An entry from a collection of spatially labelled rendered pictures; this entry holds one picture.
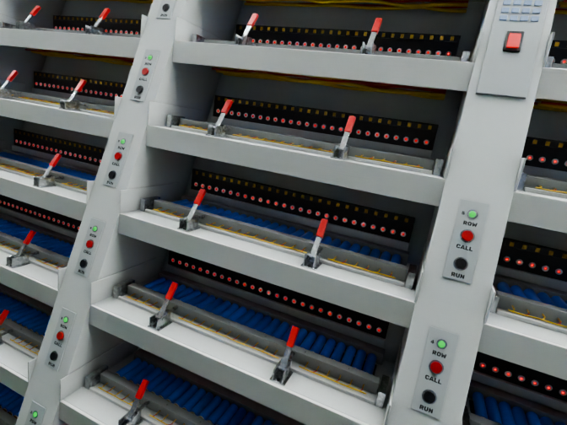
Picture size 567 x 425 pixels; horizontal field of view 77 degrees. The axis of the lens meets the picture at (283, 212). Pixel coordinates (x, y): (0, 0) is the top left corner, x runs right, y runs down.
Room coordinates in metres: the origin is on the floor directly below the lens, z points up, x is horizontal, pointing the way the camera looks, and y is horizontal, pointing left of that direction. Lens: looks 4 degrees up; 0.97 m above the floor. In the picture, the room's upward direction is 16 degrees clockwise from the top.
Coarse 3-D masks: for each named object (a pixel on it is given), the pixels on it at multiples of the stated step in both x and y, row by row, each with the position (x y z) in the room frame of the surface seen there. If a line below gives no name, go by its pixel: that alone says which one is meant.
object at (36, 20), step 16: (0, 0) 1.03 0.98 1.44; (16, 0) 1.07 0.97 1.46; (32, 0) 1.10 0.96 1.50; (48, 0) 1.14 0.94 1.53; (64, 0) 1.19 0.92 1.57; (16, 16) 1.08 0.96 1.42; (48, 16) 1.16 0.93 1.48; (0, 48) 1.07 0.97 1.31; (16, 48) 1.11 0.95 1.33; (0, 64) 1.08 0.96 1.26; (16, 64) 1.12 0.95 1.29; (32, 64) 1.16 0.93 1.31; (16, 80) 1.13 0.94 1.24; (32, 80) 1.18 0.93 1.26; (0, 128) 1.14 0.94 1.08; (16, 128) 1.18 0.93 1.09
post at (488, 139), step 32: (544, 32) 0.52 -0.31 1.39; (480, 64) 0.55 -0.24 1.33; (480, 96) 0.54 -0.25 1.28; (480, 128) 0.54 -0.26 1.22; (512, 128) 0.53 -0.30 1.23; (480, 160) 0.54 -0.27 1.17; (512, 160) 0.52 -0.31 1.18; (448, 192) 0.55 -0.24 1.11; (480, 192) 0.53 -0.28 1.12; (512, 192) 0.52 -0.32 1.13; (448, 224) 0.54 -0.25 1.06; (480, 256) 0.53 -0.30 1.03; (448, 288) 0.54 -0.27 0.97; (480, 288) 0.52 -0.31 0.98; (416, 320) 0.55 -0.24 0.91; (448, 320) 0.53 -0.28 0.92; (480, 320) 0.52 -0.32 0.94; (416, 352) 0.55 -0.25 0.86; (416, 384) 0.54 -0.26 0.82; (448, 384) 0.53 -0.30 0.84; (416, 416) 0.54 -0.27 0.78; (448, 416) 0.52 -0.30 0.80
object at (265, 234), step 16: (160, 208) 0.81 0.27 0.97; (176, 208) 0.79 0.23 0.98; (208, 224) 0.75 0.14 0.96; (224, 224) 0.75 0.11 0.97; (240, 224) 0.74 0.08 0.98; (272, 240) 0.71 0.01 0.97; (288, 240) 0.70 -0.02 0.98; (304, 240) 0.69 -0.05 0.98; (336, 256) 0.66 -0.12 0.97; (352, 256) 0.65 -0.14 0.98; (368, 256) 0.65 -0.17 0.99; (384, 272) 0.64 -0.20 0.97; (400, 272) 0.63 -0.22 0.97
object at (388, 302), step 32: (128, 192) 0.77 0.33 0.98; (160, 192) 0.86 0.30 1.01; (192, 192) 0.91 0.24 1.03; (128, 224) 0.76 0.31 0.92; (160, 224) 0.73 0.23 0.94; (192, 256) 0.71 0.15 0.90; (224, 256) 0.68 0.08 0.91; (256, 256) 0.65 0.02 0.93; (288, 256) 0.66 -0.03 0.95; (288, 288) 0.64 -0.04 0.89; (320, 288) 0.61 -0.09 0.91; (352, 288) 0.59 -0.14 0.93; (384, 288) 0.58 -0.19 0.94; (416, 288) 0.58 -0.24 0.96
